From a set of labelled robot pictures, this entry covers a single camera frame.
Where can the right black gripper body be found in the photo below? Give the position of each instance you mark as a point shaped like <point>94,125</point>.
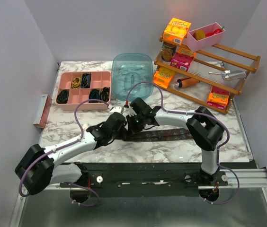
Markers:
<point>136,123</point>

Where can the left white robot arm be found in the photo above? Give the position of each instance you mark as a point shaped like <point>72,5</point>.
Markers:
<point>41,167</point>

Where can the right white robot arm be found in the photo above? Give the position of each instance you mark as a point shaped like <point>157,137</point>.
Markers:
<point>204,128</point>

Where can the black yellow rolled tie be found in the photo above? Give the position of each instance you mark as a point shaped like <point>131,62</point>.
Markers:
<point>105,94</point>

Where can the teal black rolled tie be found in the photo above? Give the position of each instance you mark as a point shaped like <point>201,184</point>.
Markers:
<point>94,96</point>

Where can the orange box lower left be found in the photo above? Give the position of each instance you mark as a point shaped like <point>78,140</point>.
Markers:
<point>163,77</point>

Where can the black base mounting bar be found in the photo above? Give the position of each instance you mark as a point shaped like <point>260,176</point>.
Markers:
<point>148,179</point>

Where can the blue transparent plastic tub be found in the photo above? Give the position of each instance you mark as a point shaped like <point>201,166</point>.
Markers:
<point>131,74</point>

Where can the orange pump bottle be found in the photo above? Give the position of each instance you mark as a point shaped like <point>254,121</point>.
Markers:
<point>185,82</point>

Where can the dark blue rolled tie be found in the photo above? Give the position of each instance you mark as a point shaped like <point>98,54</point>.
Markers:
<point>85,80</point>

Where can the pink compartment organizer tray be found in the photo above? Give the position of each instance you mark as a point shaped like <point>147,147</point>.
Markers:
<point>79,98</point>

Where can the dark green rolled tie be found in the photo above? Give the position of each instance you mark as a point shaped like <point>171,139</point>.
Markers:
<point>62,97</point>

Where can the pink box middle shelf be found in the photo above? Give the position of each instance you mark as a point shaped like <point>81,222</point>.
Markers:
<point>183,59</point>

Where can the yellow label can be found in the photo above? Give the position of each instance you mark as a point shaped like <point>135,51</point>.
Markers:
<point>168,51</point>

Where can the orange pink box lower right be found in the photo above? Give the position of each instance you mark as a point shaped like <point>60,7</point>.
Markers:
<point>218,98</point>

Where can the wooden tiered shelf rack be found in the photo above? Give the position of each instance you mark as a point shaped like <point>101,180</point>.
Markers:
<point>200,70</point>

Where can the pink rectangular bin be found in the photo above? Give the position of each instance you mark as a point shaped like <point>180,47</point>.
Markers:
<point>195,45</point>

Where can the orange box top shelf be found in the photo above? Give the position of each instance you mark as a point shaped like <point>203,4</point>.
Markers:
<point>176,31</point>

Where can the metal scoop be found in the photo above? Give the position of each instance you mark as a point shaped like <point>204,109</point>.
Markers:
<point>229,75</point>

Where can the brown round toy fruit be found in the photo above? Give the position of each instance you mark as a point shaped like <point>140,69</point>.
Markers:
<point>199,35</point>

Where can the red toy pepper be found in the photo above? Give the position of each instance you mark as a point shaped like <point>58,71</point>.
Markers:
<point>217,31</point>

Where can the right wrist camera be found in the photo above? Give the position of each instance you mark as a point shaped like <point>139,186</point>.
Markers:
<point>131,112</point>

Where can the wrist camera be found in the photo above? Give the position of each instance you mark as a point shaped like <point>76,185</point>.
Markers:
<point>131,112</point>
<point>117,109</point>

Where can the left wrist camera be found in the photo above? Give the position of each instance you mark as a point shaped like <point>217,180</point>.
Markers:
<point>117,109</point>

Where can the pink white box at wall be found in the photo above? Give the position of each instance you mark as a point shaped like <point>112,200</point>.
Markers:
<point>42,111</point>

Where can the aluminium rail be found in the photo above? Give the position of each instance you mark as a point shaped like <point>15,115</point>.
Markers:
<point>248,178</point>

